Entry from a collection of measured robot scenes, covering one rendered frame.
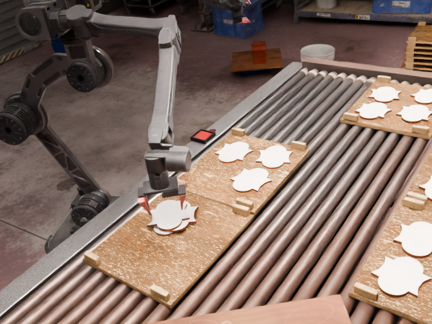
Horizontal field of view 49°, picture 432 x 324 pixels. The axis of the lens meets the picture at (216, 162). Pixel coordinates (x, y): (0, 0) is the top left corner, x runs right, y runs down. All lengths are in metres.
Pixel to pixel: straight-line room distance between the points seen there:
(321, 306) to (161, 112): 0.70
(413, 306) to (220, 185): 0.74
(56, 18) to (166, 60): 0.51
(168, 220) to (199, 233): 0.11
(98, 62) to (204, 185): 0.88
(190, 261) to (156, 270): 0.10
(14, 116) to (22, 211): 1.18
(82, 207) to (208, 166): 1.06
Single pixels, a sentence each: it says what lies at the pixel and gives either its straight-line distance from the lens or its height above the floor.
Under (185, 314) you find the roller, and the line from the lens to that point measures 1.30.
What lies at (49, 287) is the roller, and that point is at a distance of 1.50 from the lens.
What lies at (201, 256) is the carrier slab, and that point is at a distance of 1.41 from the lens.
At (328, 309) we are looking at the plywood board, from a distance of 1.12.
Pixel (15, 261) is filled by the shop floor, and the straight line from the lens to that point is 3.16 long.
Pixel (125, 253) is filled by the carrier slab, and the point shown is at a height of 0.94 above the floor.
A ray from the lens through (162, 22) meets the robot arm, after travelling 1.68.
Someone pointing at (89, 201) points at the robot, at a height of 0.42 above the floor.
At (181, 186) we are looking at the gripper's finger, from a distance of 1.42.
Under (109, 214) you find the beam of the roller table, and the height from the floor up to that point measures 0.91.
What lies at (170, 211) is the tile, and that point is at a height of 0.96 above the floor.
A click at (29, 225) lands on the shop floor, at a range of 3.41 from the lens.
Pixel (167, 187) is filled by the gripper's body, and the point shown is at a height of 1.11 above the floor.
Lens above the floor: 1.90
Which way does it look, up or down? 33 degrees down
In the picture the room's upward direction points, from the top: 8 degrees counter-clockwise
